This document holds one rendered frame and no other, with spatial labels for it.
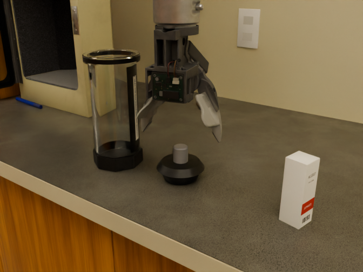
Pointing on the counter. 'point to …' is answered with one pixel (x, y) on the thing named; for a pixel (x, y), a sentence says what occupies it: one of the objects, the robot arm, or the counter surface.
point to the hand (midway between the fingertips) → (181, 135)
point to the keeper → (75, 20)
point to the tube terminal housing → (89, 15)
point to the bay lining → (45, 35)
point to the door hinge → (13, 41)
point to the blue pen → (29, 102)
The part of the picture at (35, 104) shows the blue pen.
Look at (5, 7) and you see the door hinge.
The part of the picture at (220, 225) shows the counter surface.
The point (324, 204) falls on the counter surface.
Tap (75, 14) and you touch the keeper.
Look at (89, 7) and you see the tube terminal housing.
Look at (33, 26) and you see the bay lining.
